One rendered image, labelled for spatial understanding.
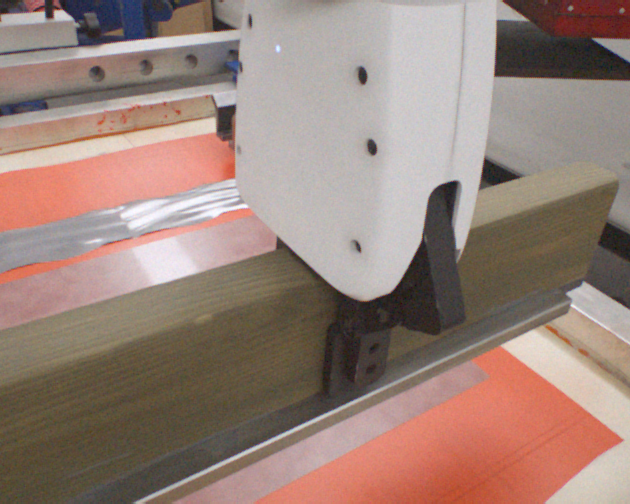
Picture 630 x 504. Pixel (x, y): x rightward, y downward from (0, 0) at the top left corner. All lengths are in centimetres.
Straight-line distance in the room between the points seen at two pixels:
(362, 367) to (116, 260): 37
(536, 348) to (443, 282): 33
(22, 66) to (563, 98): 217
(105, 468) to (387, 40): 18
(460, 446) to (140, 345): 27
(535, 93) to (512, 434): 237
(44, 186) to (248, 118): 52
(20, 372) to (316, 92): 13
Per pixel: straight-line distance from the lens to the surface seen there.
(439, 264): 20
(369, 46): 17
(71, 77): 89
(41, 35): 93
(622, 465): 47
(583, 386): 51
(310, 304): 24
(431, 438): 43
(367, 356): 26
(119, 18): 138
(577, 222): 36
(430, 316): 21
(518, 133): 283
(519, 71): 127
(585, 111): 262
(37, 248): 62
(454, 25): 18
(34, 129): 83
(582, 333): 53
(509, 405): 47
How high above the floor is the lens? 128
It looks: 34 degrees down
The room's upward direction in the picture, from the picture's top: 3 degrees clockwise
